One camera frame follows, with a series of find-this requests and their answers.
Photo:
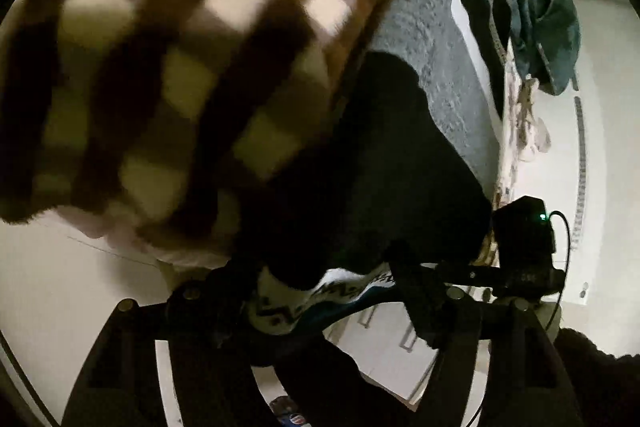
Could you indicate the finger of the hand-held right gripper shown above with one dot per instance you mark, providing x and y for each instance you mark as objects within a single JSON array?
[{"x": 450, "y": 273}]

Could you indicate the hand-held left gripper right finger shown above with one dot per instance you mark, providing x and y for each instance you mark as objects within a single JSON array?
[{"x": 425, "y": 307}]

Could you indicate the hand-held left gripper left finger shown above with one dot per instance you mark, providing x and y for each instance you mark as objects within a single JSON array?
[{"x": 227, "y": 307}]

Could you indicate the black garment with printed band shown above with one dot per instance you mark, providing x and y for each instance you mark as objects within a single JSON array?
[{"x": 380, "y": 167}]

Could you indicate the person's right forearm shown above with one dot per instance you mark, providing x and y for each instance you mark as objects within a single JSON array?
[{"x": 595, "y": 382}]

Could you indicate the cream patterned bed sheet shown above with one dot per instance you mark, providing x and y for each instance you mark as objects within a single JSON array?
[{"x": 520, "y": 127}]

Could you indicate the blue red small object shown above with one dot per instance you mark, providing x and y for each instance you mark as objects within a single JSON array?
[{"x": 289, "y": 413}]

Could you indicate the grey fleece cloth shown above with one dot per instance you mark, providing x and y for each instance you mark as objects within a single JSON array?
[{"x": 440, "y": 72}]

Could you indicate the dark green garment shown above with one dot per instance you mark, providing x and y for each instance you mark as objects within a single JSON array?
[{"x": 535, "y": 2}]

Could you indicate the brown cream checkered blanket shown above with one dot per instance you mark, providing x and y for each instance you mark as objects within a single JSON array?
[{"x": 165, "y": 57}]

